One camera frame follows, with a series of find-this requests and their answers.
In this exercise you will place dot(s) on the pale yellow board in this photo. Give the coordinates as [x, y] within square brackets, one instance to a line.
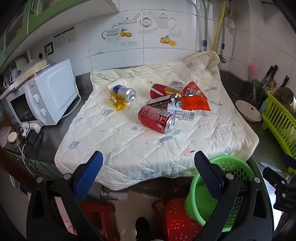
[32, 68]

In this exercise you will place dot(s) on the clear plastic bag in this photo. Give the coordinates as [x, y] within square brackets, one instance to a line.
[3, 136]

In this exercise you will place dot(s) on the white bowl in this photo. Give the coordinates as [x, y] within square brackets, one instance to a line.
[248, 110]

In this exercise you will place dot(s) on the metal water valve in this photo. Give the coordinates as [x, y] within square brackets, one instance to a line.
[222, 59]

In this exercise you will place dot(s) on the green plastic basket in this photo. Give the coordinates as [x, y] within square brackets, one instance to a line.
[198, 197]

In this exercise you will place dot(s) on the black power adapter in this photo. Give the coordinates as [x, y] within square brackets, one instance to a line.
[32, 138]

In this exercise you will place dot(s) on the metal pot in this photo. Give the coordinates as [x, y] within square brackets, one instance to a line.
[285, 97]

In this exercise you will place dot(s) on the steel knife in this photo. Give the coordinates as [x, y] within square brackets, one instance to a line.
[268, 165]

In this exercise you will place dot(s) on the silver blue drink can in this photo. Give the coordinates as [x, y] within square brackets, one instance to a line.
[124, 92]

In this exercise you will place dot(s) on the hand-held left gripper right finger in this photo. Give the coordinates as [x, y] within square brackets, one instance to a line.
[208, 176]

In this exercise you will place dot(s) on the orange snack packet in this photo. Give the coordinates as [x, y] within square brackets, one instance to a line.
[195, 104]

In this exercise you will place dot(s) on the pink brush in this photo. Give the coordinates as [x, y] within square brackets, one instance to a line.
[252, 69]

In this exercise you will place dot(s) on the black wall socket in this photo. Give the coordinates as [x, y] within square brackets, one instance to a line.
[49, 48]

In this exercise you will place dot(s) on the cream quilted blanket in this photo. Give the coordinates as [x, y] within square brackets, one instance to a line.
[138, 143]

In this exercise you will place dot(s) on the green cabinet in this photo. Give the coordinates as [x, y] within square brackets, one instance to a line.
[34, 23]

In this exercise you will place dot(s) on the red label tea bottle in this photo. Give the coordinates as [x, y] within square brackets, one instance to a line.
[158, 90]

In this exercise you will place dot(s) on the yellow packet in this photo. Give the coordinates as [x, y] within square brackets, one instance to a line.
[116, 103]

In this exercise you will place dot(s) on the white microwave oven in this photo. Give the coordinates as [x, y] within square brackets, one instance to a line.
[53, 92]

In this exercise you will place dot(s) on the red cola can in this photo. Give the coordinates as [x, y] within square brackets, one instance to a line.
[155, 118]

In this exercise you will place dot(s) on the dark knife holder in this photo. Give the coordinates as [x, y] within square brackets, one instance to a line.
[256, 90]

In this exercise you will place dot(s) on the green dish rack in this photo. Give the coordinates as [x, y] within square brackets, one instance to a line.
[279, 125]

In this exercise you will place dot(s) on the blue plastic container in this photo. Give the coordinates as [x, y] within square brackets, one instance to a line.
[263, 107]

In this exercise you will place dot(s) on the person's black shoe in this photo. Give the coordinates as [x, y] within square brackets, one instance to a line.
[142, 228]

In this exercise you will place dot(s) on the white milk carton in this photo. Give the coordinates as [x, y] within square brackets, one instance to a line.
[182, 114]

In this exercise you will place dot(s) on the white power adapter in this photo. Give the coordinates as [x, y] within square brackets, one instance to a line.
[31, 126]

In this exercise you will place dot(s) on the pink wall hook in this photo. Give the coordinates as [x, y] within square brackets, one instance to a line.
[232, 24]

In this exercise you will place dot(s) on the red perforated plastic stool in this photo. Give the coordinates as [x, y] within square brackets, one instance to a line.
[175, 220]

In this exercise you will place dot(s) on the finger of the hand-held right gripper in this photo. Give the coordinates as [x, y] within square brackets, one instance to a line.
[275, 176]
[290, 160]

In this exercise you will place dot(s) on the black box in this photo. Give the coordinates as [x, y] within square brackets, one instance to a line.
[161, 100]

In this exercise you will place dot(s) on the white round object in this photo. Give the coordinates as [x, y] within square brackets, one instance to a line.
[12, 137]

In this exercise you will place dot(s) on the wall label sticker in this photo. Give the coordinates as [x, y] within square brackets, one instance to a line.
[64, 36]

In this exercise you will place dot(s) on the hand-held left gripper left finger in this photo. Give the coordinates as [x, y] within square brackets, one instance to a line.
[92, 171]

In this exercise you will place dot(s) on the white kettle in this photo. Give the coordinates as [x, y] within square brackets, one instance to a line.
[19, 67]

